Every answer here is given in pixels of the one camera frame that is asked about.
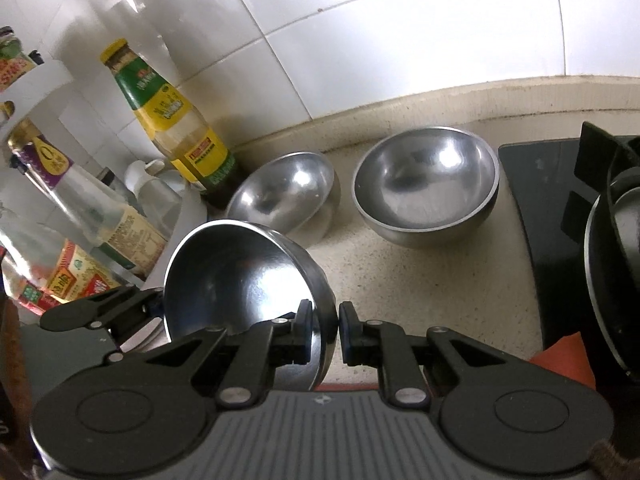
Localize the yellow cap vinegar bottle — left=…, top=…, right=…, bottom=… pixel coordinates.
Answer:
left=0, top=220, right=127, bottom=311

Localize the green red label bottle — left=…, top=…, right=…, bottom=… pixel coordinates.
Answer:
left=0, top=26, right=39, bottom=92

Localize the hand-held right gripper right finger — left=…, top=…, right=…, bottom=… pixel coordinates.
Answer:
left=338, top=301, right=539, bottom=408

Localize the person's right forearm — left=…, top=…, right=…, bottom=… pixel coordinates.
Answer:
left=589, top=439, right=640, bottom=480

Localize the red mat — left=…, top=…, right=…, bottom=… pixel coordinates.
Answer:
left=320, top=332, right=599, bottom=393

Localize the yellow green label sauce bottle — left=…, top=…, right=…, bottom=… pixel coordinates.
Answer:
left=100, top=38, right=239, bottom=211

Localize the clear plastic jar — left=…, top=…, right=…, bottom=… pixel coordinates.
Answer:
left=125, top=159, right=193, bottom=227

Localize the red label soy sauce bottle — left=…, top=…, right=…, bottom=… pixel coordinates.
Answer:
left=0, top=245, right=67, bottom=317

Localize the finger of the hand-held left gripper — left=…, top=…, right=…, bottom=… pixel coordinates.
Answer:
left=40, top=284, right=167, bottom=333

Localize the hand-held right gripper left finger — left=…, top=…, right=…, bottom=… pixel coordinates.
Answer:
left=102, top=299, right=315, bottom=409

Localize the stainless steel bowl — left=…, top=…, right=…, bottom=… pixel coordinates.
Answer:
left=351, top=127, right=501, bottom=249
left=162, top=220, right=339, bottom=394
left=225, top=151, right=342, bottom=249

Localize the person's left forearm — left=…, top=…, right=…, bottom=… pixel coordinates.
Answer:
left=0, top=302, right=37, bottom=480

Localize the clear bottle purple neck label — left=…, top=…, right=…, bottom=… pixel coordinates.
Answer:
left=7, top=120, right=169, bottom=282

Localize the black gas stove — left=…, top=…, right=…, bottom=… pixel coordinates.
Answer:
left=497, top=136, right=640, bottom=361

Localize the white two-tier rotating rack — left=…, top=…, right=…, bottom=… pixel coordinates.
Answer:
left=0, top=57, right=212, bottom=311

